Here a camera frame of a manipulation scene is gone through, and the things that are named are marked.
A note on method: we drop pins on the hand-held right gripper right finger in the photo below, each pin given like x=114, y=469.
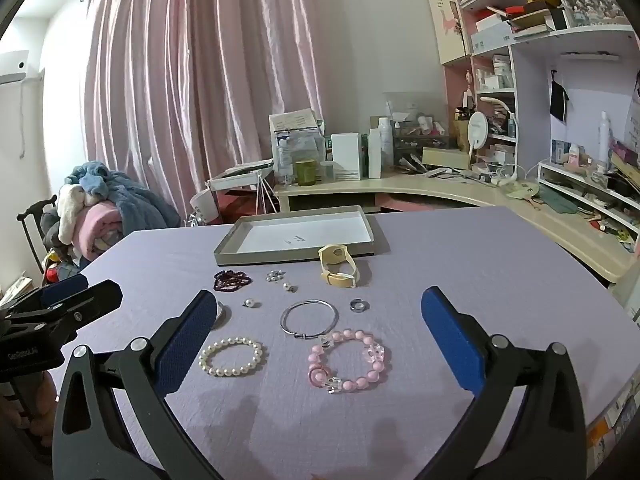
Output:
x=450, y=345

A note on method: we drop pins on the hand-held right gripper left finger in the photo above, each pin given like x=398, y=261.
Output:
x=185, y=345

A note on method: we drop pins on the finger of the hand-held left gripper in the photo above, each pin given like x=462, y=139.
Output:
x=65, y=287
x=100, y=296

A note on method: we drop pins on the silver bangle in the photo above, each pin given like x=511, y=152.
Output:
x=283, y=321

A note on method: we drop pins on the grey cardboard tray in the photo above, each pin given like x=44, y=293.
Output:
x=300, y=232

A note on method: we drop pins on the person's left hand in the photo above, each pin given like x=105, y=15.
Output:
x=20, y=410

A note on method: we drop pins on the pink blanket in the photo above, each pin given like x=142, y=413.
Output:
x=102, y=232

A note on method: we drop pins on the black chair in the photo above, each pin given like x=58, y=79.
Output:
x=32, y=225

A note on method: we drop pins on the cream plush cloth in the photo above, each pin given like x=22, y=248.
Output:
x=70, y=215

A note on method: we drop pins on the blue fluffy blanket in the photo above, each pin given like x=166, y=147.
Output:
x=135, y=200

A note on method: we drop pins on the silver earring cluster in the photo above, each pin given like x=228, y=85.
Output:
x=275, y=276

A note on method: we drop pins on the white bin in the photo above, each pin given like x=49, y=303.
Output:
x=204, y=207

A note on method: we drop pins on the beige corner desk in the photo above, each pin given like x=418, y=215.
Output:
x=550, y=220

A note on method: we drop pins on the round hand fan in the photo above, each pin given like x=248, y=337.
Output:
x=522, y=191

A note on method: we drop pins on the white side table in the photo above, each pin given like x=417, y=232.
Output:
x=240, y=172

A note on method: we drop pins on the beige flat box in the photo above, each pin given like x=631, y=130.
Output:
x=445, y=158

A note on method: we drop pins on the tall white box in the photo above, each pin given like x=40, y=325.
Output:
x=374, y=155

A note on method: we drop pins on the white desk lamp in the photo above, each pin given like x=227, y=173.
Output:
x=516, y=150

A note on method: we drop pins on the white desktop shelf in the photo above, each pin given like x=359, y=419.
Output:
x=575, y=180

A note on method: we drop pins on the green jar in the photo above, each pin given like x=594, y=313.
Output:
x=305, y=172

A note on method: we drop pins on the white carton box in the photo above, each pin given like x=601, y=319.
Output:
x=346, y=157

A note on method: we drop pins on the white spray bottle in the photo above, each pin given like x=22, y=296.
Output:
x=385, y=140

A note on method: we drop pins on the round white mirror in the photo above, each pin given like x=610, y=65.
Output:
x=477, y=130

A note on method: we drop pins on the clear acrylic organizer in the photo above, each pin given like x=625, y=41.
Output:
x=420, y=130

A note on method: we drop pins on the white air conditioner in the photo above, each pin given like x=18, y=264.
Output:
x=14, y=67

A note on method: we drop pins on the pink curtain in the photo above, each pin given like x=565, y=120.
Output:
x=200, y=85

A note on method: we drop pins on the plastic wrapped box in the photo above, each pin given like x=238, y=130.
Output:
x=295, y=135

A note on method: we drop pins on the black pouch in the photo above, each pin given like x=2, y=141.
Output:
x=558, y=100

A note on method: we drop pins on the pink white bookshelf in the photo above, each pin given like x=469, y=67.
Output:
x=575, y=42

